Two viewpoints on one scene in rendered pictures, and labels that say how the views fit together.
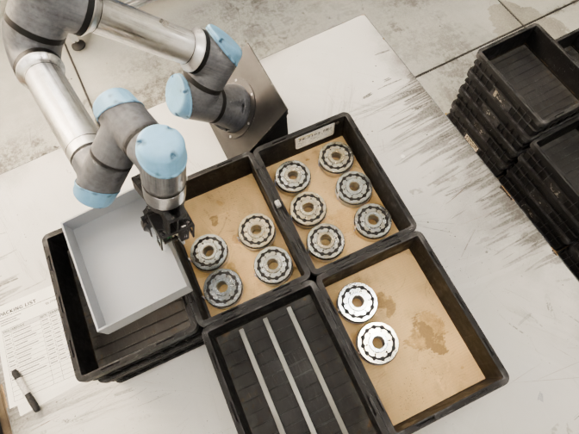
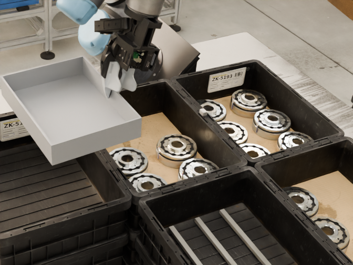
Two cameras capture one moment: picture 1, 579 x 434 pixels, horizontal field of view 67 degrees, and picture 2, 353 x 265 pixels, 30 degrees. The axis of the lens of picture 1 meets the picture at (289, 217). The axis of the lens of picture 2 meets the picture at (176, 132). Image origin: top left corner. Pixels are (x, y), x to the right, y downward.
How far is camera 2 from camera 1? 97 cm
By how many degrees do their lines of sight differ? 33
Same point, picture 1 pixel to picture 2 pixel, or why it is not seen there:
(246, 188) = (158, 122)
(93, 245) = (28, 104)
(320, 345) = (263, 243)
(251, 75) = (156, 35)
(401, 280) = (337, 193)
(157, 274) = (101, 124)
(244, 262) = (165, 176)
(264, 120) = (174, 68)
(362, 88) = not seen: hidden behind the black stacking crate
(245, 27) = not seen: hidden behind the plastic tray
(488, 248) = not seen: outside the picture
